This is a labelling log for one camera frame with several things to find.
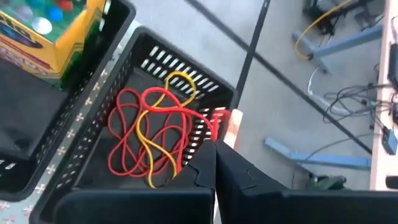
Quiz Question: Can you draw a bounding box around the crayon box with flap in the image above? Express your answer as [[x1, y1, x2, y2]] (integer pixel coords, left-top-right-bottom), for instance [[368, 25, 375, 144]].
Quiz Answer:
[[0, 0, 108, 90]]

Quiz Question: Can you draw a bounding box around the yellow floor cable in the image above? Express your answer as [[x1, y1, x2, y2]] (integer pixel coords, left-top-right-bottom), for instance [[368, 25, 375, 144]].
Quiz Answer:
[[294, 0, 355, 60]]

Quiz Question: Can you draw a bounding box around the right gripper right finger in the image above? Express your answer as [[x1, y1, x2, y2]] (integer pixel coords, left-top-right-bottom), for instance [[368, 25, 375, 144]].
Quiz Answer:
[[216, 139, 398, 224]]

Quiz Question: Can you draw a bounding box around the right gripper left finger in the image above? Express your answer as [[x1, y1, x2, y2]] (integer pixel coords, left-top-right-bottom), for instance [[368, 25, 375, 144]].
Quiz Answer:
[[54, 139, 216, 224]]

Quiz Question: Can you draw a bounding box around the light wood desk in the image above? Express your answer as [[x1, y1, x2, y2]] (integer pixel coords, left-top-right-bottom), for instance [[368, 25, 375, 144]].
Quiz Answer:
[[369, 0, 398, 190]]

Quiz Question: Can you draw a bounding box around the blue grey desk leg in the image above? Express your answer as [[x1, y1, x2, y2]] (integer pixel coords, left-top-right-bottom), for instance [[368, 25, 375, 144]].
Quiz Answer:
[[292, 23, 383, 74], [264, 136, 373, 171]]

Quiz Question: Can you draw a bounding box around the black plastic slotted basket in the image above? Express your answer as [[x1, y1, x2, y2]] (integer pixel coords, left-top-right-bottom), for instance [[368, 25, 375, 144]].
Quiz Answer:
[[29, 26, 239, 224], [0, 0, 137, 202]]

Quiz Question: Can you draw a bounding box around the grey power adapter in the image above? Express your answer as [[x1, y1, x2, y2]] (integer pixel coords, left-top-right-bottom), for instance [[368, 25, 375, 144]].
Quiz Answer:
[[381, 127, 398, 156]]

